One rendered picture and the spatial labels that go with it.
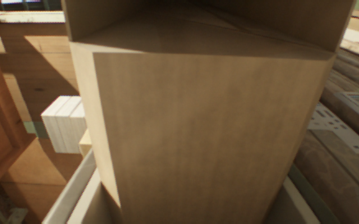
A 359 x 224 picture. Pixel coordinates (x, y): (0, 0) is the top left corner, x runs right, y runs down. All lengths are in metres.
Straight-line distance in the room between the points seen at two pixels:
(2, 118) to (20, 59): 0.42
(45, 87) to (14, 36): 0.38
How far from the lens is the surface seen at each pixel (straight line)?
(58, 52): 1.59
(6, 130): 1.80
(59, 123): 1.23
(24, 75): 1.80
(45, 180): 2.48
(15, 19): 1.60
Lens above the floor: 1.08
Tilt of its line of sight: 1 degrees down
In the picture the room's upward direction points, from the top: 88 degrees counter-clockwise
